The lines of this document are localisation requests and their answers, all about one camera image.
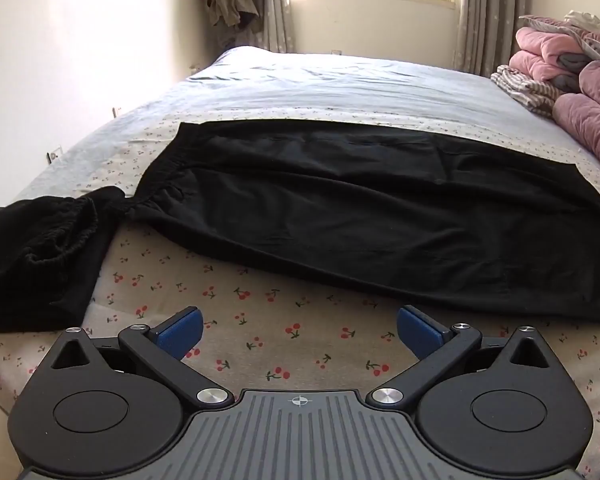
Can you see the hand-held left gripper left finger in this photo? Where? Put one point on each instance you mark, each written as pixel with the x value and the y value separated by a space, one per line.
pixel 180 332

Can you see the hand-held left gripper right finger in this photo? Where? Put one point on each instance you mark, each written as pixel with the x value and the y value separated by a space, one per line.
pixel 420 332

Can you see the black pants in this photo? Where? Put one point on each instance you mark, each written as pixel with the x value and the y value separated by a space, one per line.
pixel 330 210

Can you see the cherry print bed sheet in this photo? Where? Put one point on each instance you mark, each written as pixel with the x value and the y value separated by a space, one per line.
pixel 280 320

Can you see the black elastic-waist garment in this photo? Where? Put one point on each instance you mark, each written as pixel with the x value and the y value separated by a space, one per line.
pixel 45 260

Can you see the bed with grey sheet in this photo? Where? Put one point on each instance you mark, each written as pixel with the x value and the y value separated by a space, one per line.
pixel 330 85

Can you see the striped folded cloth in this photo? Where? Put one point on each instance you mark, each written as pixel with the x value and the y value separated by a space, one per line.
pixel 522 87

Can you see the mauve velvet quilt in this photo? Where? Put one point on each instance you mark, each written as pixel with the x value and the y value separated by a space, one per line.
pixel 595 115

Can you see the light pink folded quilt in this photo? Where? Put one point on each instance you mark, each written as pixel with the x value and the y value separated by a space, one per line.
pixel 535 50

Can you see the grey folded cloth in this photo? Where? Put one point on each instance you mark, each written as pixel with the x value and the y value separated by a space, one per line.
pixel 572 67

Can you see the grey patterned curtain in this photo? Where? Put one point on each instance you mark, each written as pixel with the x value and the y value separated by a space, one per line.
pixel 277 5
pixel 485 15

